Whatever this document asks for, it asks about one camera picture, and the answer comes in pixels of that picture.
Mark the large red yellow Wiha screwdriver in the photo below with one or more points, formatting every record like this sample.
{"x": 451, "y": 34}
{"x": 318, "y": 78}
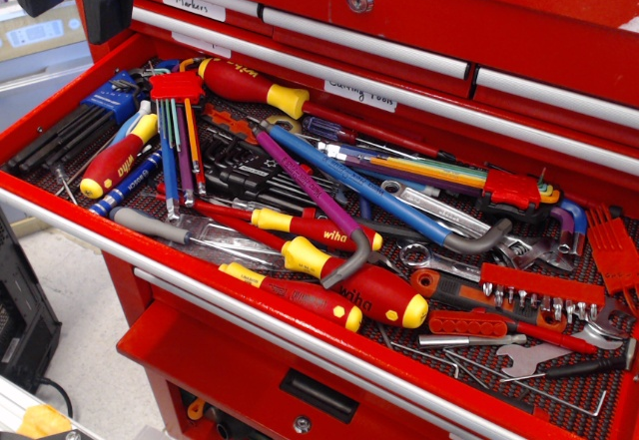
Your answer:
{"x": 377, "y": 292}

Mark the white Markers label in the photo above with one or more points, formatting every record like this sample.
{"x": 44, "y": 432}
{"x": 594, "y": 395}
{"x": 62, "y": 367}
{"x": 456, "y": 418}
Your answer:
{"x": 200, "y": 7}

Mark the grey handled screwdriver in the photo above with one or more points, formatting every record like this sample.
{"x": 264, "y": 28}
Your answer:
{"x": 201, "y": 237}

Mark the red tool chest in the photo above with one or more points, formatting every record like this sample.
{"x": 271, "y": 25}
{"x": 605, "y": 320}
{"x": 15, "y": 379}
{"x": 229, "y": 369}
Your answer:
{"x": 542, "y": 53}

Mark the flat silver open wrench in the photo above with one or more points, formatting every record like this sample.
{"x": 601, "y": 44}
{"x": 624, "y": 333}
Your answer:
{"x": 526, "y": 359}

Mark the violet Allen key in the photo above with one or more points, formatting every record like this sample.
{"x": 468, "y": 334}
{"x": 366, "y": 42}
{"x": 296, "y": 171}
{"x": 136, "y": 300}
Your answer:
{"x": 271, "y": 138}

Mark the long red yellow screwdriver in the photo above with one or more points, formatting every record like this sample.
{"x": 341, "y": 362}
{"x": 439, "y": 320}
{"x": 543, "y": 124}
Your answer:
{"x": 236, "y": 82}

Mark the open red drawer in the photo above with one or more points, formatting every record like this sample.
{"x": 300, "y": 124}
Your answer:
{"x": 266, "y": 361}

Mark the red holder rainbow Allen keys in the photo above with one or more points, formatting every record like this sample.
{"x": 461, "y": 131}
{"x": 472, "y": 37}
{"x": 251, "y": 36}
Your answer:
{"x": 494, "y": 188}

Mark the short red yellow Wiha screwdriver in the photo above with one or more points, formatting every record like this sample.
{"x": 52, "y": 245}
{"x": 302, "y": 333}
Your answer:
{"x": 111, "y": 166}

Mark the white Cutting Tools label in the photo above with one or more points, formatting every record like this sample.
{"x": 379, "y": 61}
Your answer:
{"x": 360, "y": 96}

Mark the black Torx key set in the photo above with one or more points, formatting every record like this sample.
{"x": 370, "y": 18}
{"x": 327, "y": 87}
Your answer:
{"x": 237, "y": 169}

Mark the black device on floor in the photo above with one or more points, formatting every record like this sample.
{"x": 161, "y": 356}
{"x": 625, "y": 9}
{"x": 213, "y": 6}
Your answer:
{"x": 30, "y": 330}

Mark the blue holder black Allen keys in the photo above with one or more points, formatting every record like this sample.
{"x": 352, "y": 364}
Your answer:
{"x": 106, "y": 109}

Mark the silver adjustable wrench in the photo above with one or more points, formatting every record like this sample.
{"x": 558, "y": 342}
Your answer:
{"x": 518, "y": 252}

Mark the red holder coloured Allen keys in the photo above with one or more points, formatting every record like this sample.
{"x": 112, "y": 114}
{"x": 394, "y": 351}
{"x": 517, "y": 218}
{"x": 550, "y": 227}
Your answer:
{"x": 175, "y": 93}

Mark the thin silver Allen key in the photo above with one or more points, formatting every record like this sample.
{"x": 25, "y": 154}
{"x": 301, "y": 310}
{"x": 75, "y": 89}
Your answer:
{"x": 503, "y": 378}

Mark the slim red yellow screwdriver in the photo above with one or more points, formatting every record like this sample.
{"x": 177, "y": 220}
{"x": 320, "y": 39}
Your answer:
{"x": 327, "y": 304}

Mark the silver combination wrench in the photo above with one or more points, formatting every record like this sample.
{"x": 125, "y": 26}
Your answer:
{"x": 418, "y": 255}

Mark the red bit holder strip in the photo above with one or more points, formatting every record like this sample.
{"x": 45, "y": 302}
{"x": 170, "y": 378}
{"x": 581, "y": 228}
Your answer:
{"x": 550, "y": 293}

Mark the blue Bosch precision screwdriver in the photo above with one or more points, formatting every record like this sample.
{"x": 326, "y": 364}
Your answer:
{"x": 127, "y": 186}

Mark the red comb shaped holder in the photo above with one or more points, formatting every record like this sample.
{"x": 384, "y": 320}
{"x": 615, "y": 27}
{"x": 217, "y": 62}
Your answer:
{"x": 615, "y": 255}

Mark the blue clear handled screwdriver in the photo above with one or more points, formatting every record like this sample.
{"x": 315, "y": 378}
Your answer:
{"x": 335, "y": 132}

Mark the black precision screwdriver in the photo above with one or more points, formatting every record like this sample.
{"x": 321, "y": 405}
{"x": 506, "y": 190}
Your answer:
{"x": 578, "y": 369}

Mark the orange black ratchet handle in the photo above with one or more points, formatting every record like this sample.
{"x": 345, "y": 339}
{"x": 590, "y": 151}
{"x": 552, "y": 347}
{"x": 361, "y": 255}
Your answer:
{"x": 460, "y": 294}

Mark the slim red shaft screwdriver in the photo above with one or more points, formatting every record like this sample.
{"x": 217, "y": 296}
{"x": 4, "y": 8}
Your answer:
{"x": 553, "y": 337}

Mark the small red bit holder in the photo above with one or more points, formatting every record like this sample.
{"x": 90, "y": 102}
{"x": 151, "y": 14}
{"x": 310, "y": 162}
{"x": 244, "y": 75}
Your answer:
{"x": 473, "y": 323}

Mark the large blue Allen key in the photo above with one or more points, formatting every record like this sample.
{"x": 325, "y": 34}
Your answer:
{"x": 375, "y": 194}

